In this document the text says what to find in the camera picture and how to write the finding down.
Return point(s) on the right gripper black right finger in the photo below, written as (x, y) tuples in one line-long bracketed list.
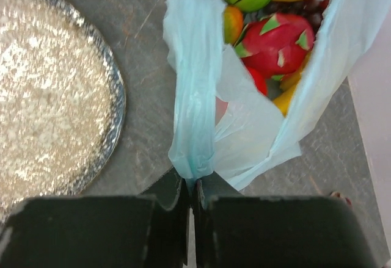
[(234, 230)]

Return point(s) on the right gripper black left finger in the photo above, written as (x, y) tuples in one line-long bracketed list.
[(145, 230)]

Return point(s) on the light blue plastic bag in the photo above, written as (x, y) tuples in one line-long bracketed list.
[(222, 124)]

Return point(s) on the red fake dragon fruit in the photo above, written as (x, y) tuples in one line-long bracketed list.
[(276, 45)]

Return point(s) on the red fake tomato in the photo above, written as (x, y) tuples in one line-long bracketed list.
[(259, 80)]

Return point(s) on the orange yellow fake mango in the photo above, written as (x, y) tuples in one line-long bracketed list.
[(233, 24)]

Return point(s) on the dark purple fake grapes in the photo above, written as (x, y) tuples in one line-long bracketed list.
[(311, 10)]

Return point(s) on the speckled round plate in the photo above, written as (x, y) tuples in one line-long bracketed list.
[(62, 101)]

